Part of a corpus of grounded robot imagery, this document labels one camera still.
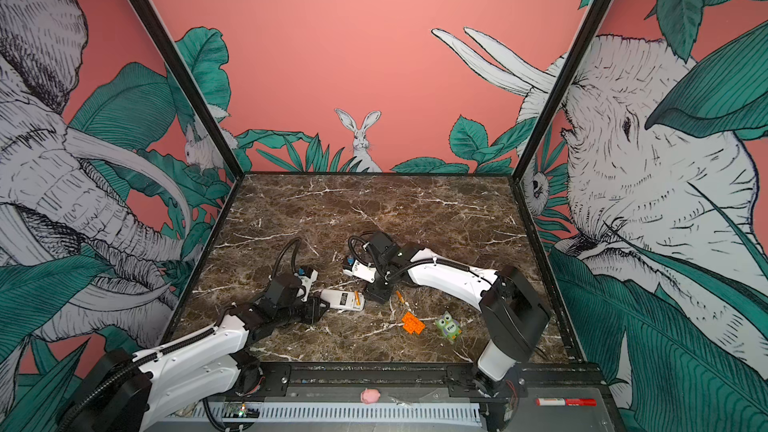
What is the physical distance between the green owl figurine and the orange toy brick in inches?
2.0

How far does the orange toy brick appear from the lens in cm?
83

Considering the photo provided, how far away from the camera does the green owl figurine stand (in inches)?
32.2
